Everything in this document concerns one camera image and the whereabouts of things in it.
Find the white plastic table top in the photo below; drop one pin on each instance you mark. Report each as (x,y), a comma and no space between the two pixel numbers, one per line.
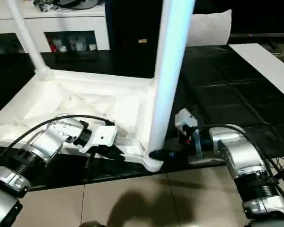
(85,85)

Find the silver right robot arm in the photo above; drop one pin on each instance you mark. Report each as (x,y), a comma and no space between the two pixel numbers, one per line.
(241,151)

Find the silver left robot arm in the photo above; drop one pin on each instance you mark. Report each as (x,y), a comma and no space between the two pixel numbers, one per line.
(49,139)

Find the black table mat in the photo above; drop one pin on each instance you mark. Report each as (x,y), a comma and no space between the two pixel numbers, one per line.
(227,99)

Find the white flat board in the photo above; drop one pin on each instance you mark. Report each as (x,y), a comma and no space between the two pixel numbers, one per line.
(262,63)

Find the white pillow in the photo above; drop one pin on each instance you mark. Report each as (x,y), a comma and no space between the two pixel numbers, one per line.
(210,28)

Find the dark low tv bench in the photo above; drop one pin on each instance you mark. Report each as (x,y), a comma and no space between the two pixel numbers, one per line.
(262,36)

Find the white glass-door cabinet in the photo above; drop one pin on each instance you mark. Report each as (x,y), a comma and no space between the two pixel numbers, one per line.
(73,23)

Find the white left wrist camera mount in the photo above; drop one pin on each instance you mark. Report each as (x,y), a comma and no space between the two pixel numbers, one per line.
(104,136)

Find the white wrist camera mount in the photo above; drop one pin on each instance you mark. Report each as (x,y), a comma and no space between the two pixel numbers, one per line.
(185,118)
(104,136)

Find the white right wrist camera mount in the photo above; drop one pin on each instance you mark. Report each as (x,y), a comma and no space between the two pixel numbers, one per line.
(185,118)

